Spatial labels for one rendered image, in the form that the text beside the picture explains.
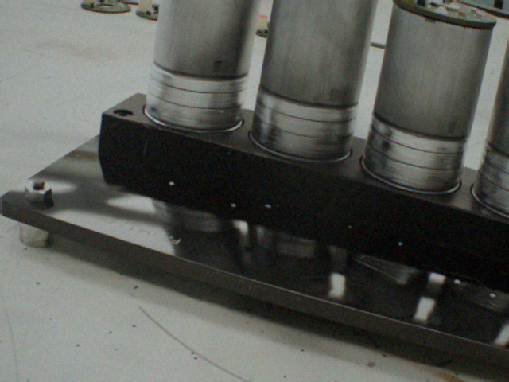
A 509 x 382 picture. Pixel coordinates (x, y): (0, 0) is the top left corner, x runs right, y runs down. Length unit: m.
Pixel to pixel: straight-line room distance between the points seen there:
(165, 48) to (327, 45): 0.04
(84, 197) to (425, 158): 0.08
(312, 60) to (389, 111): 0.02
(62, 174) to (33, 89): 0.10
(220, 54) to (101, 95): 0.10
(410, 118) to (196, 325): 0.07
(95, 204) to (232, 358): 0.05
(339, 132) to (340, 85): 0.01
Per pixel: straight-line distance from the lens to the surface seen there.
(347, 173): 0.20
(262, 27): 0.41
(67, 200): 0.20
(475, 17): 0.20
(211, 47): 0.21
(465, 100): 0.20
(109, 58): 0.34
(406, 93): 0.20
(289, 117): 0.20
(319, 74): 0.20
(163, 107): 0.22
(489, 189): 0.20
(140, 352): 0.17
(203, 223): 0.19
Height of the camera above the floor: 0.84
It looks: 23 degrees down
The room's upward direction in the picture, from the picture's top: 10 degrees clockwise
